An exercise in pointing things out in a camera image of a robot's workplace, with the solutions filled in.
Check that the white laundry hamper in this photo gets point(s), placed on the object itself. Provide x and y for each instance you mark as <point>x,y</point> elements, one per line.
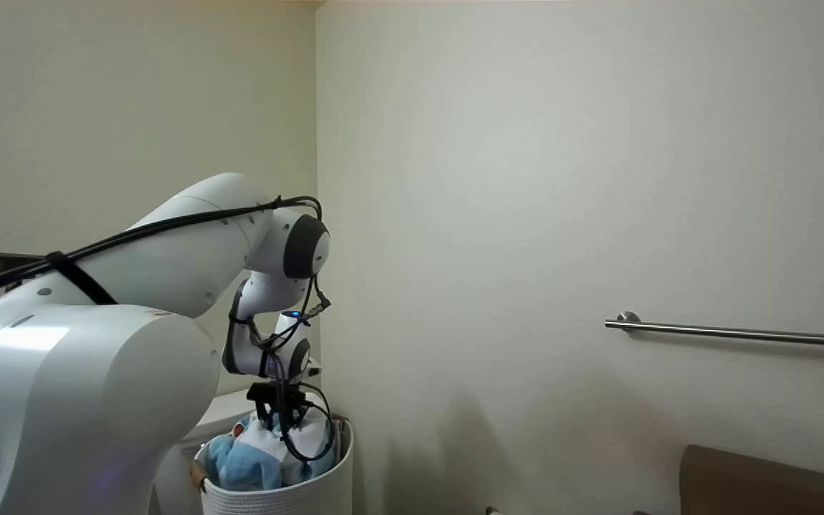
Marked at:
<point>328,492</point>

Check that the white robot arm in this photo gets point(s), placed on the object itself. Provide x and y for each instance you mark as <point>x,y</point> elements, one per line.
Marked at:
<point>109,354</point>

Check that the metal wall towel bar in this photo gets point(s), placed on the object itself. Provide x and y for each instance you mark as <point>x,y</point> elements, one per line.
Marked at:
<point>634,322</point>

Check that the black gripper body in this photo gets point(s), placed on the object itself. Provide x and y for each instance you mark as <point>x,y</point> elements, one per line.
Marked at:
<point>278,402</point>

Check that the blue and white towel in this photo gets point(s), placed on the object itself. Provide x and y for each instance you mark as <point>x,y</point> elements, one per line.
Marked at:
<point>255,457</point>

